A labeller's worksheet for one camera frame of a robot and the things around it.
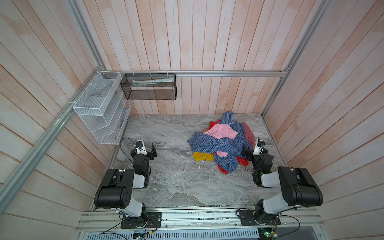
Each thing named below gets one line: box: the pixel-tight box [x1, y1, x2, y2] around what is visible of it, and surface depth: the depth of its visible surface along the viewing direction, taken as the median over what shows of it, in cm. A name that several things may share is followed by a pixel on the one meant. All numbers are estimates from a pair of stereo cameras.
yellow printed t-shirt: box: [192, 152, 215, 162], surface depth 97 cm
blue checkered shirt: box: [187, 111, 254, 173], surface depth 92 cm
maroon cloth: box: [240, 122, 256, 146], surface depth 106 cm
